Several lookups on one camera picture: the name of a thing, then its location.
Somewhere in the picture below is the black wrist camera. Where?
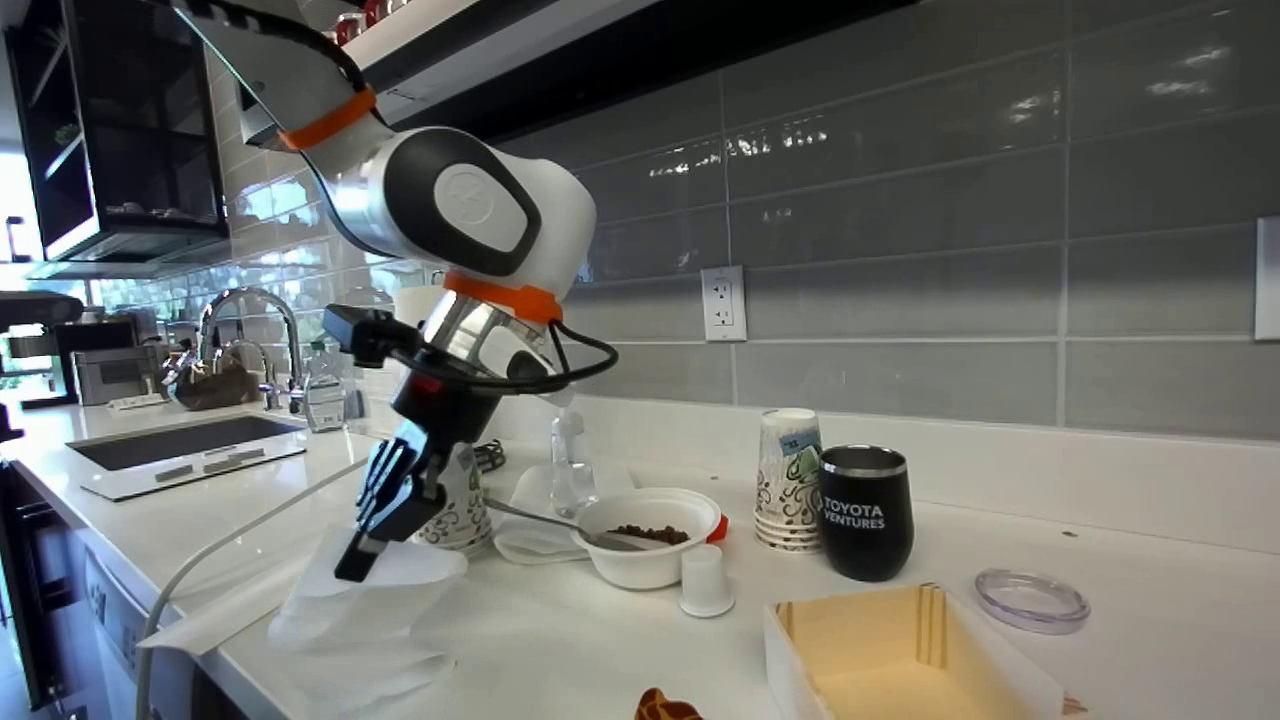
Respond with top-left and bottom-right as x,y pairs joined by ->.
320,302 -> 423,366

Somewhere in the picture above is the clear plastic lid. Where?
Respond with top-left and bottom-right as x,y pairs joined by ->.
973,566 -> 1090,636

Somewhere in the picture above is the printed paper cup back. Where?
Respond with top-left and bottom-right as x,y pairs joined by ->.
752,406 -> 821,551

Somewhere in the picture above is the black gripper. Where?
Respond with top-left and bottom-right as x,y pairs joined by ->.
332,352 -> 546,582

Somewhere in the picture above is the black tumbler mug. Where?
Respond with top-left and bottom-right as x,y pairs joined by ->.
817,449 -> 917,581

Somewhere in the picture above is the metal spoon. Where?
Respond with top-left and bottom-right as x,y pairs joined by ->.
483,494 -> 635,551

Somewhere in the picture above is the chrome sink faucet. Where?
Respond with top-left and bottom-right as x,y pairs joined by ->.
162,289 -> 305,412

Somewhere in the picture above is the white wall outlet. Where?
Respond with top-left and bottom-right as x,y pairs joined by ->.
700,267 -> 749,344

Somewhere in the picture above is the white power cable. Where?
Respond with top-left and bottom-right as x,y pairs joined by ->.
130,454 -> 370,720

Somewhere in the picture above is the white bowl with food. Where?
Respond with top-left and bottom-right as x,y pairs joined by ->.
574,489 -> 724,593

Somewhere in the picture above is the upside-down printed paper cup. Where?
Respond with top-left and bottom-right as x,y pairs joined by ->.
418,442 -> 490,554

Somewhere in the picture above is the wooden box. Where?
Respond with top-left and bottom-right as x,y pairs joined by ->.
763,582 -> 1088,720

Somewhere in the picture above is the white paper sheet front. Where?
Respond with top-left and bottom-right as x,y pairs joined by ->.
145,560 -> 305,654

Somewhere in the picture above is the brown food piece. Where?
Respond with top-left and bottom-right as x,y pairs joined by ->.
632,688 -> 702,720

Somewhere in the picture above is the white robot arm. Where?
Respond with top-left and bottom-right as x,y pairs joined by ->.
161,0 -> 616,582

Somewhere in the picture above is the small white pod cup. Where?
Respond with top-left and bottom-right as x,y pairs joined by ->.
676,545 -> 731,618

